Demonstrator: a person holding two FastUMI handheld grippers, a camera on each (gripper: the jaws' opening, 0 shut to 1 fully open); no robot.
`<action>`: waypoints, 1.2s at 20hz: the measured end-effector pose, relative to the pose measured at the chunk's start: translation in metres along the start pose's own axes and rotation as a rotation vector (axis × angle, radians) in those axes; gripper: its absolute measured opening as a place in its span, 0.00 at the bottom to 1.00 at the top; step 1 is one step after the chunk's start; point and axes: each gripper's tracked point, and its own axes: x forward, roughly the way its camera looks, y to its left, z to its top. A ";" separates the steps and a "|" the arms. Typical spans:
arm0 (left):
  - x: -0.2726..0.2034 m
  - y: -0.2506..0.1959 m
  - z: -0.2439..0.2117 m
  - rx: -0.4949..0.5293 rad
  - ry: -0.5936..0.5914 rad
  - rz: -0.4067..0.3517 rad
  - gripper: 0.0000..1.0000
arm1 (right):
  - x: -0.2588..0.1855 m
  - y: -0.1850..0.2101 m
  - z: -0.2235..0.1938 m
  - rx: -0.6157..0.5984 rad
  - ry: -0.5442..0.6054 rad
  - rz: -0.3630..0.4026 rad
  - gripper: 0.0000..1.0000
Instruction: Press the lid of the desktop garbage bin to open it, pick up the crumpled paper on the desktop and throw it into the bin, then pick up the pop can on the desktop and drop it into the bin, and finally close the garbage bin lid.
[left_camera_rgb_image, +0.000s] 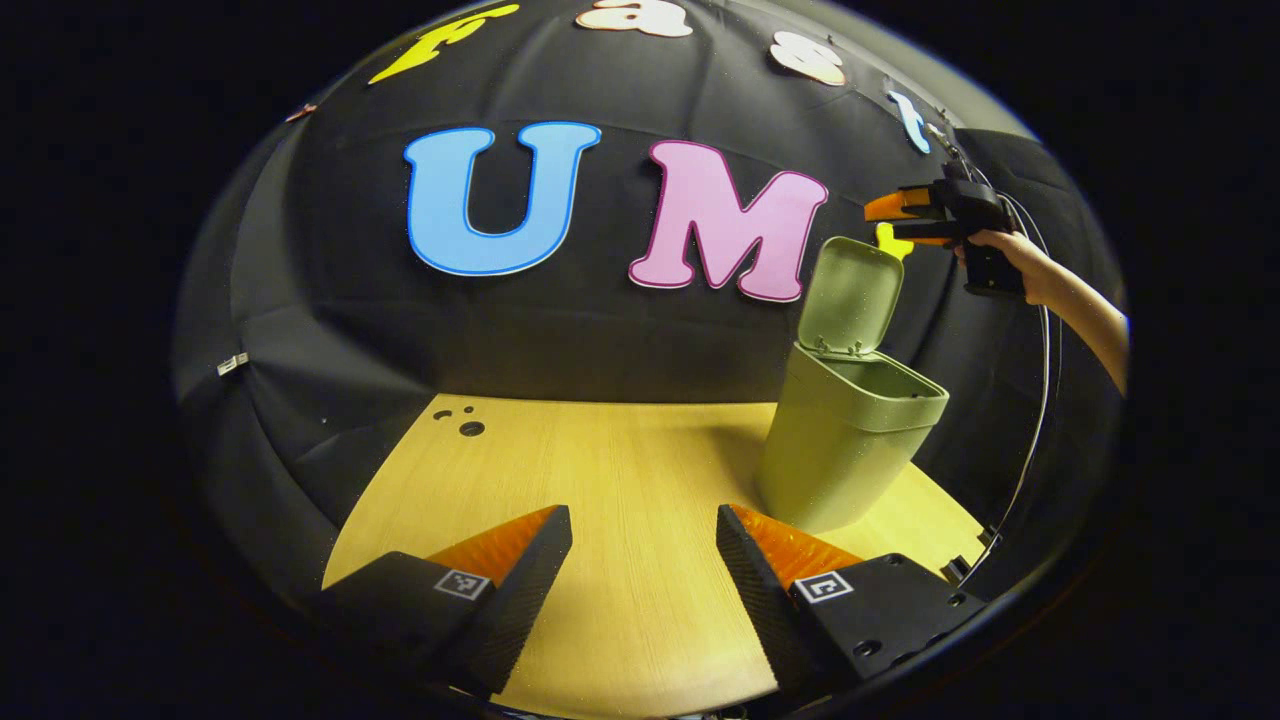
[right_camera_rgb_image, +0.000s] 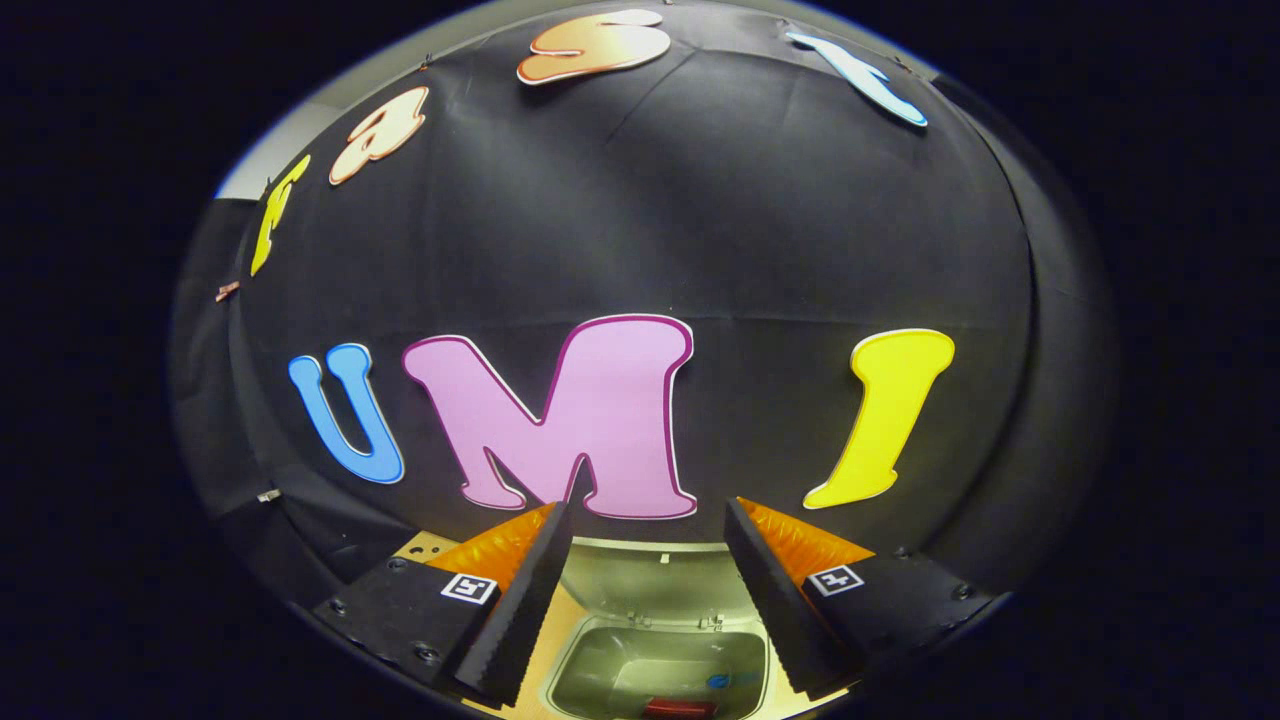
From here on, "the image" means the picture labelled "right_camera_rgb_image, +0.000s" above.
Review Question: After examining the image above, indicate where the light wooden desktop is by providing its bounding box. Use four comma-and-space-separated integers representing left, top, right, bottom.
390, 530, 861, 720

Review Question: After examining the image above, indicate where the pale green desktop garbage bin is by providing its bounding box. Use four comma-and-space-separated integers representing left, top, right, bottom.
540, 535, 801, 720

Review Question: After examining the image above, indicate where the black backdrop cloth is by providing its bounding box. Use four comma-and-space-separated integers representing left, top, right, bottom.
170, 0, 1116, 621

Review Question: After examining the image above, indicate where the red pop can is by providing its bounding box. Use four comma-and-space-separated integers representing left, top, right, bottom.
642, 696, 720, 720

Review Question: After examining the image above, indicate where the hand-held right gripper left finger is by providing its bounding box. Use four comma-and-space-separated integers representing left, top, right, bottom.
312, 500, 578, 709

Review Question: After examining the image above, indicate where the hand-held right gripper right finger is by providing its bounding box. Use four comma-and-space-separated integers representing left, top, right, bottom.
723, 497, 1001, 702

